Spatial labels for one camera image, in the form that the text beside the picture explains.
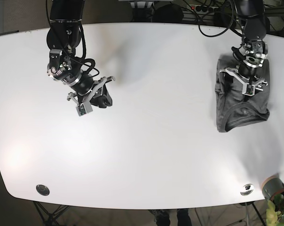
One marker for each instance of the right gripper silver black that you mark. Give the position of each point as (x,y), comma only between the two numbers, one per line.
(88,93)

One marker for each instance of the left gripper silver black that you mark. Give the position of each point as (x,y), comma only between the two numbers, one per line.
(235,81)

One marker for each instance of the grey T-shirt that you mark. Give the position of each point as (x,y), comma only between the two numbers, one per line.
(232,112)

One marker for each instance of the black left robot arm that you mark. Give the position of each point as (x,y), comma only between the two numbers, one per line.
(252,22)

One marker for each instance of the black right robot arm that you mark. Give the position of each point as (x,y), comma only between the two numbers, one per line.
(67,57)

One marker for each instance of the right silver table grommet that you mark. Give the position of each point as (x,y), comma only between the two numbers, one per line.
(247,189)

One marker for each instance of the silver table grommet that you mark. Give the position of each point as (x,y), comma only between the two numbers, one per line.
(247,189)
(42,190)

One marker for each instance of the grey plant pot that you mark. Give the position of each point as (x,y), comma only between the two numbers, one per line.
(271,187)

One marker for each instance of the left silver table grommet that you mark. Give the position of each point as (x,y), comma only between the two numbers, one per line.
(42,190)

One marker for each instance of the black folding table legs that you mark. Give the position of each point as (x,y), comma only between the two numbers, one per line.
(50,218)

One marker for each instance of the green potted plant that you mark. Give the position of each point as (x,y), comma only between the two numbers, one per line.
(275,211)

